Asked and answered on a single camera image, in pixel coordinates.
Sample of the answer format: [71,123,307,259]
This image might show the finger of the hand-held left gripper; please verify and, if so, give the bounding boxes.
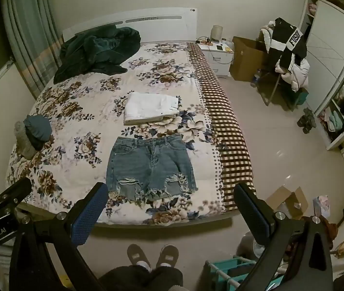
[0,177,32,211]

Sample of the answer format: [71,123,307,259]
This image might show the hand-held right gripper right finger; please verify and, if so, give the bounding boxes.
[234,182,335,291]

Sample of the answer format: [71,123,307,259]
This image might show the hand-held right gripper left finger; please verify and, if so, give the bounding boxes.
[9,182,110,291]

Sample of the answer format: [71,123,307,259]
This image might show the blue denim shorts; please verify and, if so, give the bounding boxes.
[105,135,197,202]

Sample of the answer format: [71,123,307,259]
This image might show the white folded pants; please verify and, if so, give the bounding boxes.
[123,92,181,126]

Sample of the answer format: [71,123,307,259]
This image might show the small open cardboard box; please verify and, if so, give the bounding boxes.
[265,186,309,219]

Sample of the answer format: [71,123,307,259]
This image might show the grey knit cloth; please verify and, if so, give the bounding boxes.
[14,121,38,160]

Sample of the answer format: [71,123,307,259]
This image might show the teal storage rack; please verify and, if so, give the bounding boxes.
[205,256,282,291]

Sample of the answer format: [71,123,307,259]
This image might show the person's left slipper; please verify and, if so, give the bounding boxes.
[127,244,151,272]

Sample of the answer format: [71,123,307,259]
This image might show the person's slipper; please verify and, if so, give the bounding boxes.
[156,244,179,269]
[127,244,151,272]

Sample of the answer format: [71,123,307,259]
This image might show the grey and teal rolled clothes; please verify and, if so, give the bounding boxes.
[23,114,53,151]

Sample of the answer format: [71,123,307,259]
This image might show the person's legs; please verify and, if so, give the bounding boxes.
[98,265,185,291]

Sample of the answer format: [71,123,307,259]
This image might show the person's right slipper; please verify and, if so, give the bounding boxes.
[156,244,179,269]

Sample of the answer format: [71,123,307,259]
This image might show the bed with floral cover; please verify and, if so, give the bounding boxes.
[5,40,231,225]

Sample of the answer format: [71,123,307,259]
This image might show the dark shoes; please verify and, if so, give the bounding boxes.
[296,107,317,134]

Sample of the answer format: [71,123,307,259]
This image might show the brown checked blanket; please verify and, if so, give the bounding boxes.
[186,42,256,212]

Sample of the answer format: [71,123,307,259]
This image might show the chair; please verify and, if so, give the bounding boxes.
[256,65,309,110]

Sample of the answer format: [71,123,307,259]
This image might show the plastic water bottle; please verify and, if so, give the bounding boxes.
[250,69,262,87]

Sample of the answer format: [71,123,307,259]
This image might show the white puffer jacket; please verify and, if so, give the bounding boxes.
[274,57,311,92]

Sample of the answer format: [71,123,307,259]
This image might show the green striped curtain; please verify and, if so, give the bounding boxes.
[0,0,65,98]

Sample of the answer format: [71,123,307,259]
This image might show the large cardboard box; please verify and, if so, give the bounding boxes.
[228,36,270,82]

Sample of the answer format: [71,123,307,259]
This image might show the white nightstand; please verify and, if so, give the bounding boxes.
[196,40,236,78]

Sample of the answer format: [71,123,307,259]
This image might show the dark green quilt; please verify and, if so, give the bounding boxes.
[53,25,142,83]

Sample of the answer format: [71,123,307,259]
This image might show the black and white jacket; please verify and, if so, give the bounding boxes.
[273,17,308,74]

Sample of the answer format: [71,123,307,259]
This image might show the white wardrobe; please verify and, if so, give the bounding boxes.
[298,0,344,151]

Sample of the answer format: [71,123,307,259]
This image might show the beige table lamp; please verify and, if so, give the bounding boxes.
[210,24,224,43]

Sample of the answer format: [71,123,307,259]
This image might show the white bed headboard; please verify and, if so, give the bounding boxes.
[62,7,197,44]

